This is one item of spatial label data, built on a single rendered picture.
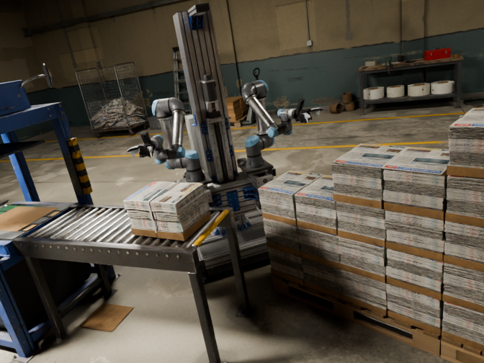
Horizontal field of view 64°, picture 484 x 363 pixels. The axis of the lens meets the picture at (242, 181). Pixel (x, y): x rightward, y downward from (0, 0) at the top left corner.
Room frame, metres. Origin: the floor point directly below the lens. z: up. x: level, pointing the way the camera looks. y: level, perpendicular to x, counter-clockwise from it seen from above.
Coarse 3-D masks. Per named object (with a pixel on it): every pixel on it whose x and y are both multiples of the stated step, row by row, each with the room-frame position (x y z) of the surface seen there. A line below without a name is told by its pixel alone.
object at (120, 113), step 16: (128, 64) 9.86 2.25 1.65; (96, 80) 10.40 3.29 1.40; (128, 80) 9.71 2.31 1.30; (96, 112) 9.72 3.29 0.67; (112, 112) 9.69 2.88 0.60; (128, 112) 9.55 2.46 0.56; (144, 112) 10.00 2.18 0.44; (96, 128) 9.78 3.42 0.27; (112, 128) 9.57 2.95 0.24; (128, 128) 9.38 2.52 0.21
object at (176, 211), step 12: (168, 192) 2.06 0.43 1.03; (180, 192) 2.02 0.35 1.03; (192, 192) 2.02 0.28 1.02; (204, 192) 2.11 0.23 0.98; (156, 204) 1.93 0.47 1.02; (168, 204) 1.89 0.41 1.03; (180, 204) 1.91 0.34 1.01; (192, 204) 1.99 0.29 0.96; (204, 204) 2.08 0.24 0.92; (156, 216) 1.95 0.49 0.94; (168, 216) 1.91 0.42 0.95; (180, 216) 1.88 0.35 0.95; (192, 216) 1.97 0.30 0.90; (168, 228) 1.93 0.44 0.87; (180, 228) 1.88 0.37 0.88
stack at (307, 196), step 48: (288, 192) 2.26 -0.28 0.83; (288, 240) 2.27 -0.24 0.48; (336, 240) 2.01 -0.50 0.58; (384, 240) 1.81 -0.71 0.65; (432, 240) 1.63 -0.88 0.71; (288, 288) 2.32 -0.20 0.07; (336, 288) 2.03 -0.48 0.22; (384, 288) 1.81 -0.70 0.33; (432, 288) 1.62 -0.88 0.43; (432, 336) 1.62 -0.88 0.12
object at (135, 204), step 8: (152, 184) 2.24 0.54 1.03; (160, 184) 2.21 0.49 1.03; (168, 184) 2.20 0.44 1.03; (136, 192) 2.14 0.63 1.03; (144, 192) 2.12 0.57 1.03; (152, 192) 2.10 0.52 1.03; (128, 200) 2.04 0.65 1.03; (136, 200) 2.01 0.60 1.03; (144, 200) 1.99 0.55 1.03; (128, 208) 2.04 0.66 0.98; (136, 208) 2.01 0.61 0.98; (144, 208) 1.98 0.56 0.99; (128, 216) 2.06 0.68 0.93; (136, 216) 2.03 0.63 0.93; (144, 216) 1.99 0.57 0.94; (136, 224) 2.04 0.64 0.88; (144, 224) 2.01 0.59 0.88
